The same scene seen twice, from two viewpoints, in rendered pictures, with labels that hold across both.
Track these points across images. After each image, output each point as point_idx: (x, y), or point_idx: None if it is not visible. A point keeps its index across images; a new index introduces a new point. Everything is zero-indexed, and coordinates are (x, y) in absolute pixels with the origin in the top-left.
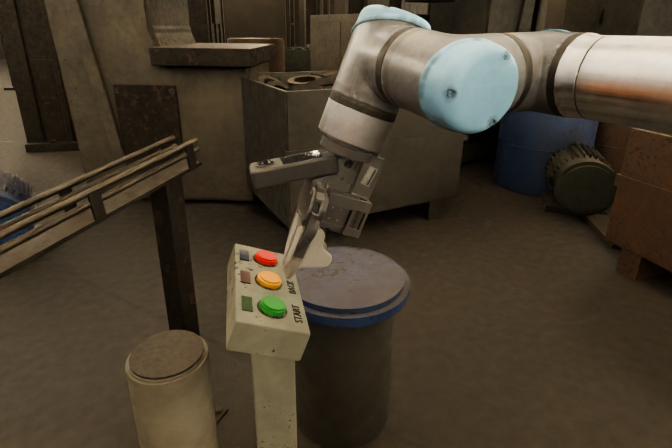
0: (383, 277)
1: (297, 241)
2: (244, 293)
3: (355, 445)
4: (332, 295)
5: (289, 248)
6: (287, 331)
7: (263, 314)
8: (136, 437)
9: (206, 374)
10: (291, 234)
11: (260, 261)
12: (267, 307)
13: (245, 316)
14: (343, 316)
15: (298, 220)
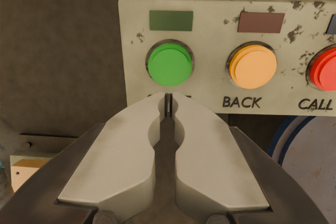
0: (332, 217)
1: (94, 152)
2: (203, 18)
3: (228, 120)
4: (315, 150)
5: (175, 118)
6: (125, 80)
7: (150, 48)
8: None
9: None
10: (199, 139)
11: (320, 57)
12: (155, 55)
13: (134, 16)
14: (277, 152)
15: (199, 195)
